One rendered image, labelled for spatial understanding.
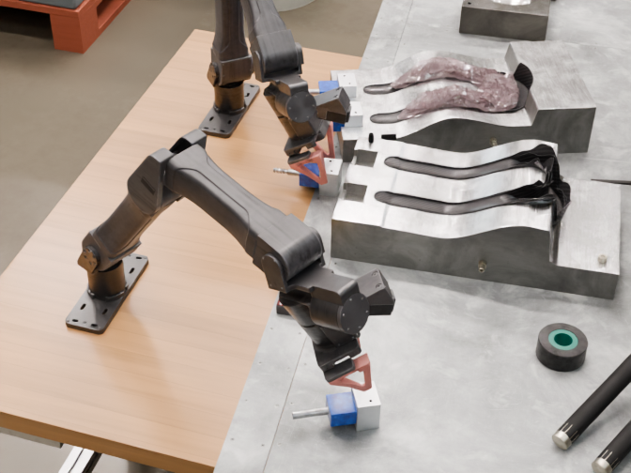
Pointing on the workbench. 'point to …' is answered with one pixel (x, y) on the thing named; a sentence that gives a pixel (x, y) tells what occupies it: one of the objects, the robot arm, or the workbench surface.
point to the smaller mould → (506, 19)
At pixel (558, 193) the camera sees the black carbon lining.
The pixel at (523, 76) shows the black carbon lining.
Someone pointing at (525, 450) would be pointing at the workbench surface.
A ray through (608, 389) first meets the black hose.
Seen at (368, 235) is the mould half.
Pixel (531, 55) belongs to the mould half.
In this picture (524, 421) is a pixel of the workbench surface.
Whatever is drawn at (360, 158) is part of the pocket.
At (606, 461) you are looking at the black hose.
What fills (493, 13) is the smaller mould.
